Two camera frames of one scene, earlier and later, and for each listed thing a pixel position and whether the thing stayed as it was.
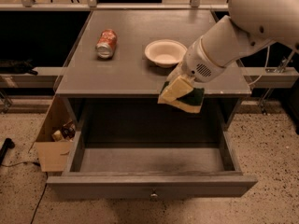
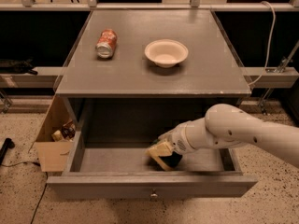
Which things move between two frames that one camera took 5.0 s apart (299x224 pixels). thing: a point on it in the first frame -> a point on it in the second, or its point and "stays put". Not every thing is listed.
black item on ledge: (17, 66) stays put
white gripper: (196, 63) -> (177, 139)
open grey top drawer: (150, 164) stays put
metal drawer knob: (154, 195) stays put
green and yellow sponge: (192, 101) -> (171, 161)
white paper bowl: (165, 52) stays put
